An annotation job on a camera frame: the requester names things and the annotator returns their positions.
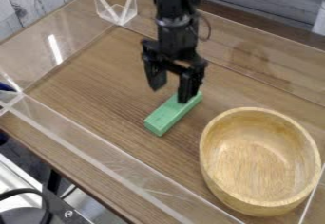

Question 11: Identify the brown wooden bowl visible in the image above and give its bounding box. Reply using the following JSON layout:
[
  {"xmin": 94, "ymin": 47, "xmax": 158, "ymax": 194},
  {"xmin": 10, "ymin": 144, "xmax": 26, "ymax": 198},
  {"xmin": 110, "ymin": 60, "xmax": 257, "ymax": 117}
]
[{"xmin": 200, "ymin": 107, "xmax": 322, "ymax": 216}]

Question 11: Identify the clear acrylic corner bracket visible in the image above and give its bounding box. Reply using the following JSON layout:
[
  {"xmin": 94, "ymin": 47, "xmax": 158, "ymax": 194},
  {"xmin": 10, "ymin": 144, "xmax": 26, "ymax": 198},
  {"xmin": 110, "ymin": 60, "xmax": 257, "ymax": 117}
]
[{"xmin": 94, "ymin": 0, "xmax": 138, "ymax": 26}]

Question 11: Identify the clear acrylic barrier wall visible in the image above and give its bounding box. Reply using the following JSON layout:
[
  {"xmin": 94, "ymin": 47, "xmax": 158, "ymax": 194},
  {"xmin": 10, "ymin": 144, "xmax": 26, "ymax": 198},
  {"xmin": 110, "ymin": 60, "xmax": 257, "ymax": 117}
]
[{"xmin": 0, "ymin": 0, "xmax": 325, "ymax": 224}]

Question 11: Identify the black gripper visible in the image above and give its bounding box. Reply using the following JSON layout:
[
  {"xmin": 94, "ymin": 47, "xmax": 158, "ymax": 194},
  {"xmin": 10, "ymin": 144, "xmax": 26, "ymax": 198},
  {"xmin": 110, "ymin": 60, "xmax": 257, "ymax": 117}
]
[{"xmin": 141, "ymin": 20, "xmax": 208, "ymax": 103}]

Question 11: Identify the green rectangular block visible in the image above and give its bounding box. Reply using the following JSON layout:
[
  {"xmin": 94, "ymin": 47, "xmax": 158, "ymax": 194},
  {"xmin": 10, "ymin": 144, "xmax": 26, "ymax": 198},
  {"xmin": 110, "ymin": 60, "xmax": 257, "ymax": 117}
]
[{"xmin": 144, "ymin": 92, "xmax": 204, "ymax": 137}]

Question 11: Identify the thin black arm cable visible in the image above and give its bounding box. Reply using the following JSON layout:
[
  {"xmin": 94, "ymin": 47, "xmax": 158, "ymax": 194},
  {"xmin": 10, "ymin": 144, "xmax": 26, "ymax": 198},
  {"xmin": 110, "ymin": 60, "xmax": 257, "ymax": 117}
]
[{"xmin": 196, "ymin": 12, "xmax": 213, "ymax": 43}]

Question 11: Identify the black cable bottom left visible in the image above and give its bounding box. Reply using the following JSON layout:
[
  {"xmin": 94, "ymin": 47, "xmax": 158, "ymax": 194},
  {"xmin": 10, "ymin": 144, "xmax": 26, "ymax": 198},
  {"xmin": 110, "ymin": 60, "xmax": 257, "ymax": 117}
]
[{"xmin": 0, "ymin": 188, "xmax": 55, "ymax": 224}]

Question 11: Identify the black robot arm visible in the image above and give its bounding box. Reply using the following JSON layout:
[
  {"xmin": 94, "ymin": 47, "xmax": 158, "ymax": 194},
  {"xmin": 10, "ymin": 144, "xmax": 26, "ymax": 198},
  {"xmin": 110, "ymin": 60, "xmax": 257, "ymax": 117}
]
[{"xmin": 141, "ymin": 0, "xmax": 209, "ymax": 103}]

